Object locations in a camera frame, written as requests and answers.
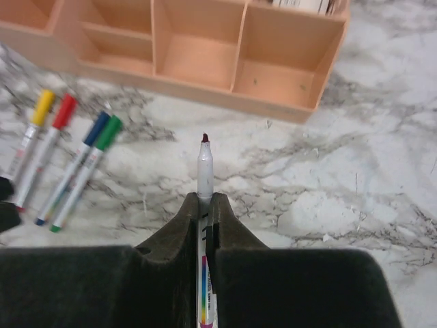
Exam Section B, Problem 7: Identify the yellow white pen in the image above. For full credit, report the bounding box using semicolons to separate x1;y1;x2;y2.
5;124;40;185

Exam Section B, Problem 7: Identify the yellow pen cap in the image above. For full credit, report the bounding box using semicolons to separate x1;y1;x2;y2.
31;90;55;126

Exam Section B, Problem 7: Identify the green white pen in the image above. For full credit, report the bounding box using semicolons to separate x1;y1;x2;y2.
50;148;104;233

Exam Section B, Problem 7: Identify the red white pen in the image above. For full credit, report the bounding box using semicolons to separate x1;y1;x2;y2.
14;126;60;211

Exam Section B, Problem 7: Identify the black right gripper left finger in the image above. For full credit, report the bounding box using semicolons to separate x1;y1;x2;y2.
1;193;198;327

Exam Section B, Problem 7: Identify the blue pen cap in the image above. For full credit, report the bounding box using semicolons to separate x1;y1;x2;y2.
83;111;110;146

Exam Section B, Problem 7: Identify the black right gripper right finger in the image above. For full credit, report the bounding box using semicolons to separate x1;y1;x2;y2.
209;193;401;327

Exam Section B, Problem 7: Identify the red pen cap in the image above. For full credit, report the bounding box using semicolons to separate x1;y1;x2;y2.
52;93;77;130

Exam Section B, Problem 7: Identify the peach plastic desk organizer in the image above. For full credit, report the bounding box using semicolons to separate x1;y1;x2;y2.
1;1;350;123

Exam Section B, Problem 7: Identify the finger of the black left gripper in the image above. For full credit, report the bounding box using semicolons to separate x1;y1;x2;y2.
0;177;21;233

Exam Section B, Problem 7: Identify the blue white pen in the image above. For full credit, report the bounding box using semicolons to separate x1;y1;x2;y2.
35;142;91;226

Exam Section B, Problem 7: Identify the green pen cap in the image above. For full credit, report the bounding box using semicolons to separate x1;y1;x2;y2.
94;115;122;151

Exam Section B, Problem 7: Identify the pink white pen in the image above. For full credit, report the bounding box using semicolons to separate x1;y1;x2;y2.
197;133;216;327

